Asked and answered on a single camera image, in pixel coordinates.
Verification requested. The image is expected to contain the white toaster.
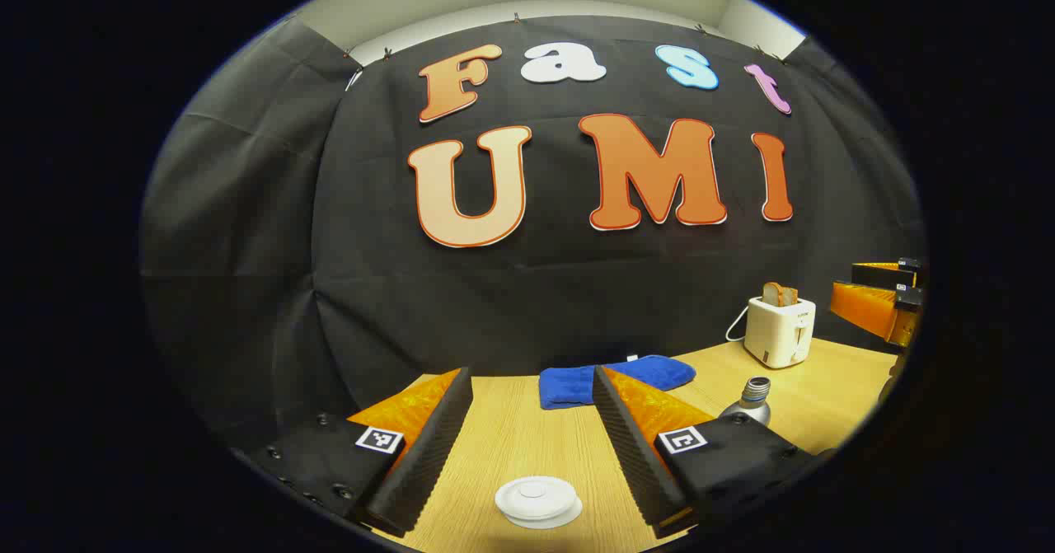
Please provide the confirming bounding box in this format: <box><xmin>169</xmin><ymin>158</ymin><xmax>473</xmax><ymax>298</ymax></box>
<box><xmin>743</xmin><ymin>295</ymin><xmax>817</xmax><ymax>369</ymax></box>

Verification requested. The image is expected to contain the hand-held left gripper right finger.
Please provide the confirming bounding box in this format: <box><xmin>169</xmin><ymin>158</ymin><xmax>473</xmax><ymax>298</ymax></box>
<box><xmin>592</xmin><ymin>363</ymin><xmax>837</xmax><ymax>540</ymax></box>

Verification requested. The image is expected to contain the blue towel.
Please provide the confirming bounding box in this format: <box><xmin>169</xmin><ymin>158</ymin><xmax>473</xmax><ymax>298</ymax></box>
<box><xmin>539</xmin><ymin>355</ymin><xmax>697</xmax><ymax>410</ymax></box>

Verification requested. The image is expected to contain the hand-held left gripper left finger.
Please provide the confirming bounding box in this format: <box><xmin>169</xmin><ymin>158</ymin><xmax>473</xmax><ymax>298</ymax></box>
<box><xmin>239</xmin><ymin>366</ymin><xmax>475</xmax><ymax>539</ymax></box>

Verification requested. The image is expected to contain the silver water bottle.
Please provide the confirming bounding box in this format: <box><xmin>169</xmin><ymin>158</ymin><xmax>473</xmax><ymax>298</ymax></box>
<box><xmin>719</xmin><ymin>377</ymin><xmax>773</xmax><ymax>427</ymax></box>

